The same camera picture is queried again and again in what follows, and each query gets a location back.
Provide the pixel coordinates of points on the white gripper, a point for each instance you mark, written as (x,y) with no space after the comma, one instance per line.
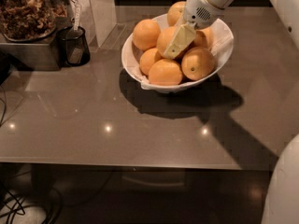
(198,11)

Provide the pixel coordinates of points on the white ceramic bowl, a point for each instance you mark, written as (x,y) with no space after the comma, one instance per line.
(221,49)

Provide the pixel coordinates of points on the small left middle orange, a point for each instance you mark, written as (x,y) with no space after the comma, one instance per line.
(148,59)

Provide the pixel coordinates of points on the black mesh cup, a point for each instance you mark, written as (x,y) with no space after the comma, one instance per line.
(75,50)

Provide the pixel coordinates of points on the clear jar of nuts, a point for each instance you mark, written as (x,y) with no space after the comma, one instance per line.
(26,20)

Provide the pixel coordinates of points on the white utensil handle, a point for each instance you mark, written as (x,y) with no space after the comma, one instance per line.
(76,17)

